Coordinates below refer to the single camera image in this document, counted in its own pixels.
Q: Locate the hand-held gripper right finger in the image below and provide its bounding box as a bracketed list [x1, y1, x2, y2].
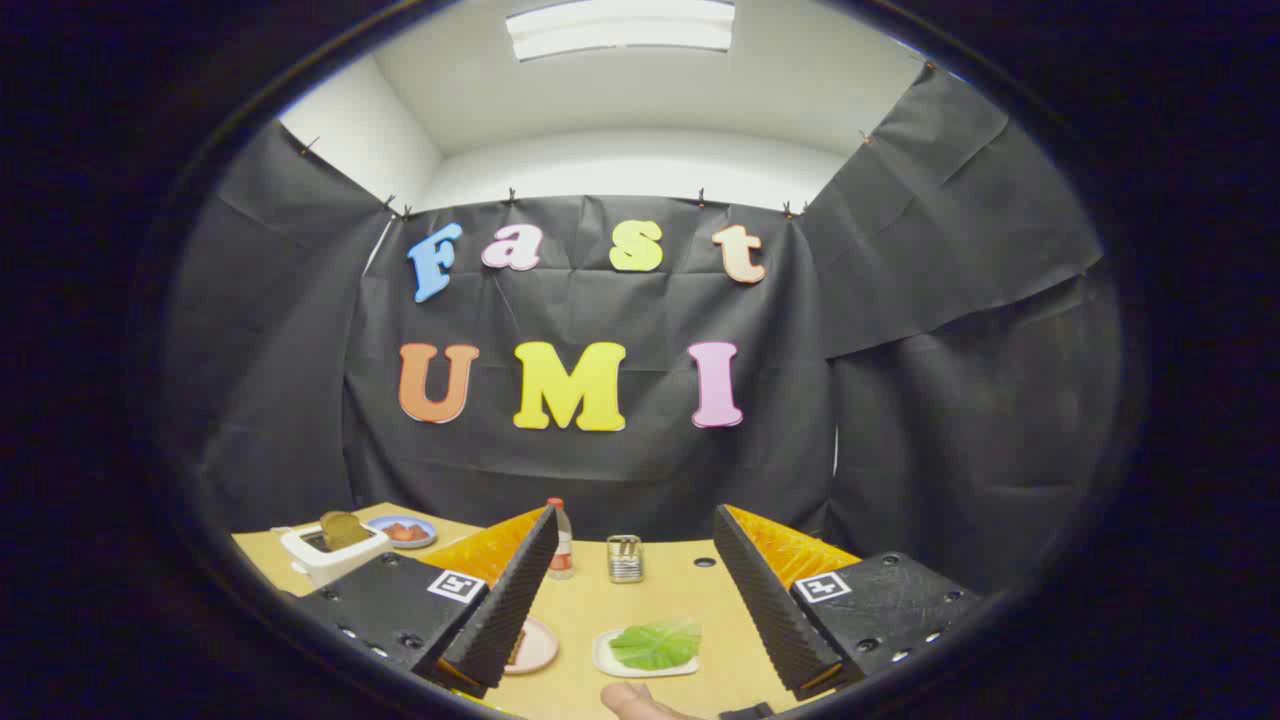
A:
[711, 504, 982, 701]

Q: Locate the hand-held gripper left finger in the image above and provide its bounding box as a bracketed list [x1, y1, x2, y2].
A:
[295, 505, 561, 701]

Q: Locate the green lettuce leaf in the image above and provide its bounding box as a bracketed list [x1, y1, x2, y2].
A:
[609, 620, 703, 671]

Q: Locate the brown bread slice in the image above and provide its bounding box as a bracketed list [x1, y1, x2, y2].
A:
[320, 511, 373, 551]

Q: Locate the pink round plate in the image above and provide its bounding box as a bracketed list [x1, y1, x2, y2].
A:
[503, 615, 560, 675]

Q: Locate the clear bottle with red cap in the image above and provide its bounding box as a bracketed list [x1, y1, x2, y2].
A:
[547, 498, 576, 581]

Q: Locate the white square plate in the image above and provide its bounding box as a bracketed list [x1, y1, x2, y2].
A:
[592, 625, 701, 679]

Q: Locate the blue plate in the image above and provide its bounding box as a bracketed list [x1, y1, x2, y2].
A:
[365, 515, 438, 550]

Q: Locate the white toaster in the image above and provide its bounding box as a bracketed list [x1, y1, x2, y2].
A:
[280, 522, 391, 589]

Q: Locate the ceiling light panel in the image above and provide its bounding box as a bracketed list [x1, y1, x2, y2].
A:
[505, 0, 736, 63]

